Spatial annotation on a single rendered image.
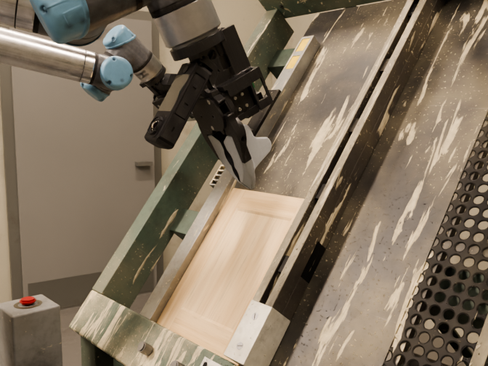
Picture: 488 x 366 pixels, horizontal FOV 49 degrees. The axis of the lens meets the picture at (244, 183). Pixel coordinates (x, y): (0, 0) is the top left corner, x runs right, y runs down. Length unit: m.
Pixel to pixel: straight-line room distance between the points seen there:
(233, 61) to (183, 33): 0.08
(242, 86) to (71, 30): 0.21
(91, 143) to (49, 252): 0.83
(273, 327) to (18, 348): 0.65
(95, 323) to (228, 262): 0.42
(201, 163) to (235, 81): 1.03
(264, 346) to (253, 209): 0.39
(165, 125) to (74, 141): 3.38
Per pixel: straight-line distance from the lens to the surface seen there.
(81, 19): 0.65
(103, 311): 1.54
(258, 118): 1.56
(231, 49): 0.71
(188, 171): 1.68
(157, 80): 1.50
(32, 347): 1.49
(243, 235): 1.35
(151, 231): 1.63
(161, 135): 0.66
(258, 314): 1.13
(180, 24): 0.67
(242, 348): 1.12
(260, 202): 1.38
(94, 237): 4.16
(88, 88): 1.43
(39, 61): 1.29
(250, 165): 0.72
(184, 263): 1.42
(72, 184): 4.05
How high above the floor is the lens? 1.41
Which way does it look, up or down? 7 degrees down
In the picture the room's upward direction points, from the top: straight up
